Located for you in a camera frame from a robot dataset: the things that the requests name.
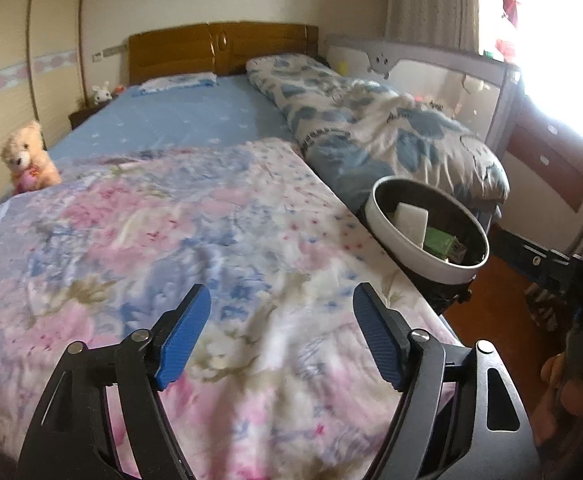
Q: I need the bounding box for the grey patterned curtain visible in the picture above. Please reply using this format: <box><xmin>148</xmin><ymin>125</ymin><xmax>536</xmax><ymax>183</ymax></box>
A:
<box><xmin>385</xmin><ymin>0</ymin><xmax>482</xmax><ymax>53</ymax></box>

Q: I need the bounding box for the light blue bedsheet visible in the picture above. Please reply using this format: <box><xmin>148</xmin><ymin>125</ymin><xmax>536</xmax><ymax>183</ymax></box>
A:
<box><xmin>46</xmin><ymin>75</ymin><xmax>302</xmax><ymax>161</ymax></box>

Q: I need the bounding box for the beige teddy bear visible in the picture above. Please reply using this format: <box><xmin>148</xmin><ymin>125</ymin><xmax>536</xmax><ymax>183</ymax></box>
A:
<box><xmin>0</xmin><ymin>120</ymin><xmax>63</xmax><ymax>196</ymax></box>

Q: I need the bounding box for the person's right hand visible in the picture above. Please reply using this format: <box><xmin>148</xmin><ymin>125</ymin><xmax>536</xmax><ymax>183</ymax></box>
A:
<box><xmin>534</xmin><ymin>352</ymin><xmax>583</xmax><ymax>446</ymax></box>

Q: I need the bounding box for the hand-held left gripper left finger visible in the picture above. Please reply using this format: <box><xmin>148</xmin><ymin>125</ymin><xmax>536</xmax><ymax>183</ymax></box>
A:
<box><xmin>18</xmin><ymin>284</ymin><xmax>212</xmax><ymax>480</ymax></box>

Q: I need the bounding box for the white round bin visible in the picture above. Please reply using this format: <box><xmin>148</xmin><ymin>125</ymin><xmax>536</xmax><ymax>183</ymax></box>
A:
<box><xmin>364</xmin><ymin>176</ymin><xmax>491</xmax><ymax>285</ymax></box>

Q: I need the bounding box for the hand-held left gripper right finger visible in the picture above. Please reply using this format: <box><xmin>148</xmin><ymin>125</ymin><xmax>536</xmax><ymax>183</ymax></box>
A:
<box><xmin>353</xmin><ymin>282</ymin><xmax>542</xmax><ymax>480</ymax></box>

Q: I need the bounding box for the dark speckled stool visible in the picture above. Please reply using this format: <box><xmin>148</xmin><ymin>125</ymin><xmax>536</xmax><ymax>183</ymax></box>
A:
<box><xmin>406</xmin><ymin>260</ymin><xmax>475</xmax><ymax>317</ymax></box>

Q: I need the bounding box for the grey bed guard rail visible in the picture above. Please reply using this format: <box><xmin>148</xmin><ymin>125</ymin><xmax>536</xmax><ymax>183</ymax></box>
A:
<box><xmin>324</xmin><ymin>34</ymin><xmax>522</xmax><ymax>148</ymax></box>

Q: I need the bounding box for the blue cloud print duvet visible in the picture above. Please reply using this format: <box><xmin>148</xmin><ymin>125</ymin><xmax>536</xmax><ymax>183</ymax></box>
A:
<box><xmin>245</xmin><ymin>53</ymin><xmax>511</xmax><ymax>211</ymax></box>

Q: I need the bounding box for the pink floral blanket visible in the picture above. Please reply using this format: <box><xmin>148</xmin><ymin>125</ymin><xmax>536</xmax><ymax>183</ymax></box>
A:
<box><xmin>0</xmin><ymin>137</ymin><xmax>465</xmax><ymax>480</ymax></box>

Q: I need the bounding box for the white foam piece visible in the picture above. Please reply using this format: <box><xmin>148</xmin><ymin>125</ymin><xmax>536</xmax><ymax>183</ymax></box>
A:
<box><xmin>395</xmin><ymin>202</ymin><xmax>429</xmax><ymax>248</ymax></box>

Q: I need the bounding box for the white rabbit toy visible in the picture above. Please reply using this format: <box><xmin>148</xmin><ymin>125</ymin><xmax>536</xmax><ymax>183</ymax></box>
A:
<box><xmin>90</xmin><ymin>81</ymin><xmax>112</xmax><ymax>107</ymax></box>

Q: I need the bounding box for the green carton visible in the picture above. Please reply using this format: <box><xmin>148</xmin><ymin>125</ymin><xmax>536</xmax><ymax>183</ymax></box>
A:
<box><xmin>423</xmin><ymin>227</ymin><xmax>467</xmax><ymax>263</ymax></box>

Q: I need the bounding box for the dark wooden nightstand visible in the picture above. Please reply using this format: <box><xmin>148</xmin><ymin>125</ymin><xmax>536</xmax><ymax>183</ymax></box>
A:
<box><xmin>68</xmin><ymin>105</ymin><xmax>104</xmax><ymax>130</ymax></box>

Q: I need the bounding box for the beige sliding door wardrobe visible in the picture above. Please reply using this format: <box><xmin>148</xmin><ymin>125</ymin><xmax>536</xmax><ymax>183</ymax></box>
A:
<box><xmin>0</xmin><ymin>0</ymin><xmax>87</xmax><ymax>211</ymax></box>

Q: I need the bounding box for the brown wooden drawer cabinet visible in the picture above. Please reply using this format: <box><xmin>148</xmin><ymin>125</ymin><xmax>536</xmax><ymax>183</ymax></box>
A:
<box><xmin>504</xmin><ymin>95</ymin><xmax>583</xmax><ymax>213</ymax></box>

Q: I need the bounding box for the red hanging cloth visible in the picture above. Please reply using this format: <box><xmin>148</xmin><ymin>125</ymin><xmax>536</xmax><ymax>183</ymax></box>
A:
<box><xmin>481</xmin><ymin>0</ymin><xmax>527</xmax><ymax>56</ymax></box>

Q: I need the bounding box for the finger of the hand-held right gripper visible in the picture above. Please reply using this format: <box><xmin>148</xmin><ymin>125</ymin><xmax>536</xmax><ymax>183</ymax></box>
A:
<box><xmin>494</xmin><ymin>231</ymin><xmax>572</xmax><ymax>281</ymax></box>
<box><xmin>526</xmin><ymin>280</ymin><xmax>569</xmax><ymax>333</ymax></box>

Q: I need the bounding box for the brown wooden headboard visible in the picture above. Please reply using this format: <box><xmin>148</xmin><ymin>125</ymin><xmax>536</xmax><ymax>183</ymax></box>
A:
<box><xmin>128</xmin><ymin>21</ymin><xmax>319</xmax><ymax>86</ymax></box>

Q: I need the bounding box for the blue white pillow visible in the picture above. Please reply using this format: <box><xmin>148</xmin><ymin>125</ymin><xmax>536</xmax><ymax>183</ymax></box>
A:
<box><xmin>138</xmin><ymin>72</ymin><xmax>218</xmax><ymax>95</ymax></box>

